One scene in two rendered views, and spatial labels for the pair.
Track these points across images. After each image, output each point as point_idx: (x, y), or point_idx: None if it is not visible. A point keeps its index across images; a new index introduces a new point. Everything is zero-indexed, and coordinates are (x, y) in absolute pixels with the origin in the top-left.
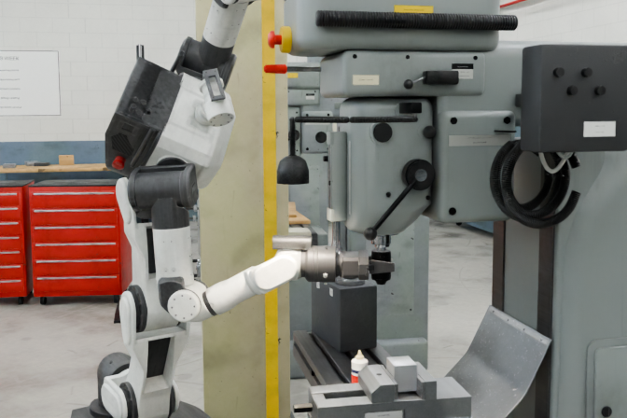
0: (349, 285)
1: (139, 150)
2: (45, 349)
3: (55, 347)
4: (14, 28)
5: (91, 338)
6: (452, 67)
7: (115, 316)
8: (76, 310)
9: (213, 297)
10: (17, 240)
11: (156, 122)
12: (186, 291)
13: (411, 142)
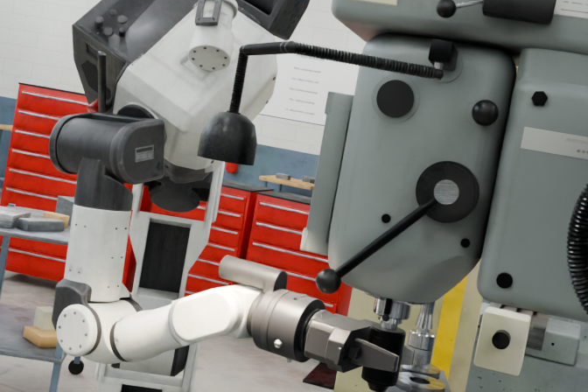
0: (408, 389)
1: (98, 87)
2: (206, 386)
3: (219, 388)
4: (326, 24)
5: (265, 390)
6: None
7: (308, 374)
8: (273, 353)
9: (121, 329)
10: (232, 253)
11: (127, 50)
12: (81, 308)
13: (451, 128)
